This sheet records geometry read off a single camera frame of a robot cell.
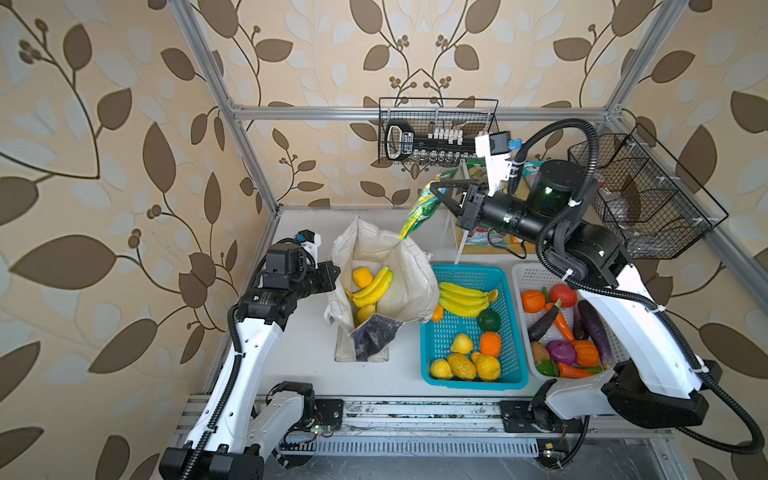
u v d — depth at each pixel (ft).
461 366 2.57
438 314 2.91
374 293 3.07
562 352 2.58
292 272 1.86
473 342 2.83
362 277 3.09
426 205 1.66
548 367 2.52
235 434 1.27
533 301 2.84
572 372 2.48
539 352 2.58
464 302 2.94
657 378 1.27
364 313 2.92
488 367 2.52
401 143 2.77
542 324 2.78
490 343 2.64
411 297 2.85
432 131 2.67
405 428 2.42
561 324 2.84
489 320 2.78
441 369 2.53
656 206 2.36
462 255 2.86
